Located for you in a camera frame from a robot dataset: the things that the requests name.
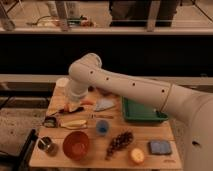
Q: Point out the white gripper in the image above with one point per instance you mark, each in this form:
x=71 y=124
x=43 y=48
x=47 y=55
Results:
x=73 y=99

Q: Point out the orange red pepper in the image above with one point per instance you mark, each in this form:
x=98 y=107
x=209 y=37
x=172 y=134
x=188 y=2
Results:
x=87 y=102

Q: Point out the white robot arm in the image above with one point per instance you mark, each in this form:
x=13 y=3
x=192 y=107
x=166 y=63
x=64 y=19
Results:
x=193 y=108

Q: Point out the blue plastic cup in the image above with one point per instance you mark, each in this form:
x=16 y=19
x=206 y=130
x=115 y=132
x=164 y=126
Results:
x=102 y=127

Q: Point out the metal cup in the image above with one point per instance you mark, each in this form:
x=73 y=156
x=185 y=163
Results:
x=46 y=145

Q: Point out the yellow banana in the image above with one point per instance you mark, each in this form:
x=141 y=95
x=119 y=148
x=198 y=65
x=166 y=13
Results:
x=74 y=124

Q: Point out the small dark tin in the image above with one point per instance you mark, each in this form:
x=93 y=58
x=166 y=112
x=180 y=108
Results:
x=50 y=122

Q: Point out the grey blue cloth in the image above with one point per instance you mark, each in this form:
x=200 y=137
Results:
x=103 y=104

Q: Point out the red orange bowl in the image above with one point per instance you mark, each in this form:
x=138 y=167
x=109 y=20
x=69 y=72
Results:
x=76 y=145

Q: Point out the green plastic tray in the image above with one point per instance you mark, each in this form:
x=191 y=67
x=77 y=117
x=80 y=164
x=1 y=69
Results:
x=136 y=112

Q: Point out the bunch of dark grapes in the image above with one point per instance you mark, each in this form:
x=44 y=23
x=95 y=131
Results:
x=119 y=142

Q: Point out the blue sponge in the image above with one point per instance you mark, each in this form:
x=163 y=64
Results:
x=160 y=147

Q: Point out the black handled knife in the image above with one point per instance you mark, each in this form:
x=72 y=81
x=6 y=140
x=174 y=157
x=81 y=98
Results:
x=64 y=112

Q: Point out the black chair frame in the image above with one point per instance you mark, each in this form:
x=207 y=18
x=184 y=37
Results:
x=18 y=159

